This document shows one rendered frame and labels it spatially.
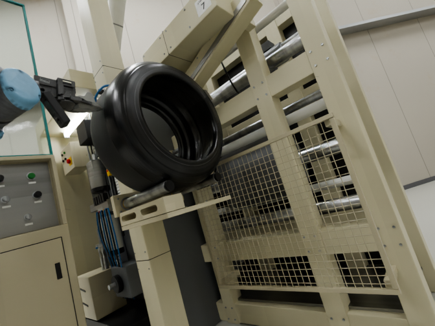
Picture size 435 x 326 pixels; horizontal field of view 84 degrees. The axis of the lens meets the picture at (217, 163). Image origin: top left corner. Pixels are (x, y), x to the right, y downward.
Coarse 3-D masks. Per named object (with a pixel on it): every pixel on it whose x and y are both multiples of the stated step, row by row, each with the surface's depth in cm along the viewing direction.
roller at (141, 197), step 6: (168, 180) 90; (156, 186) 93; (162, 186) 89; (168, 186) 89; (174, 186) 92; (144, 192) 98; (150, 192) 95; (156, 192) 93; (162, 192) 91; (168, 192) 91; (132, 198) 105; (138, 198) 101; (144, 198) 98; (150, 198) 97; (126, 204) 108; (132, 204) 106
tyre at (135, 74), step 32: (160, 64) 104; (128, 96) 86; (160, 96) 131; (192, 96) 127; (96, 128) 93; (128, 128) 84; (192, 128) 138; (128, 160) 88; (160, 160) 88; (192, 160) 98
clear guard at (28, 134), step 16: (0, 0) 134; (0, 16) 132; (16, 16) 138; (0, 32) 130; (16, 32) 135; (0, 48) 127; (16, 48) 133; (32, 48) 138; (0, 64) 125; (16, 64) 130; (32, 64) 136; (32, 112) 129; (16, 128) 121; (32, 128) 126; (0, 144) 115; (16, 144) 119; (32, 144) 124; (48, 144) 129
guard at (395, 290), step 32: (224, 160) 132; (224, 192) 134; (288, 256) 112; (352, 256) 94; (384, 256) 87; (256, 288) 124; (288, 288) 112; (320, 288) 102; (352, 288) 94; (384, 288) 88
